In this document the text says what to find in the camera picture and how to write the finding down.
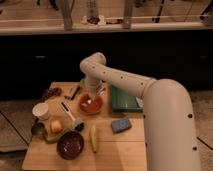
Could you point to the dark purple bowl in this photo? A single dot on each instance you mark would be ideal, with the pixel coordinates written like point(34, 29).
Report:
point(70, 145)

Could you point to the yellow orange fruit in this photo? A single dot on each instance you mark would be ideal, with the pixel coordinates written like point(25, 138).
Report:
point(56, 126)

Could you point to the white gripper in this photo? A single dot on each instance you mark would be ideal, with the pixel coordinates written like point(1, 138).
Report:
point(92, 85)

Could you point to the wooden table board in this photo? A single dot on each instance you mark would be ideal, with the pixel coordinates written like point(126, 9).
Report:
point(124, 151)

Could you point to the white cup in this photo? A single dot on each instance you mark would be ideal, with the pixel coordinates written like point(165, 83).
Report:
point(41, 110)

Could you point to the grey cloth in tray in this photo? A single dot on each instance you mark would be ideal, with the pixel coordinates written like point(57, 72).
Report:
point(139, 102)

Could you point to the bunch of dark grapes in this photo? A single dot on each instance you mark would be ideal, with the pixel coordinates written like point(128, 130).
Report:
point(51, 92)

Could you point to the green plastic tray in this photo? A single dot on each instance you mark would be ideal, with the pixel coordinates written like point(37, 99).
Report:
point(120, 101)

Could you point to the yellow banana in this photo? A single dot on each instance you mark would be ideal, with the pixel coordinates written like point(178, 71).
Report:
point(93, 138)

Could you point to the red bowl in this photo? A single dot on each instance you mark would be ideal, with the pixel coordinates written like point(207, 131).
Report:
point(90, 106)

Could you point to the green cup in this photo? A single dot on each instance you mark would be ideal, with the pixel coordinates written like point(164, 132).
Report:
point(82, 84)

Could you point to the blue sponge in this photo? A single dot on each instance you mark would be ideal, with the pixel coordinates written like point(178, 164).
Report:
point(121, 125)

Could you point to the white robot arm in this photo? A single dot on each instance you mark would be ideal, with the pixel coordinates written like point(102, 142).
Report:
point(169, 124)

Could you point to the black and white marker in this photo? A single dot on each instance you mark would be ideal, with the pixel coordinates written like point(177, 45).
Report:
point(72, 93)

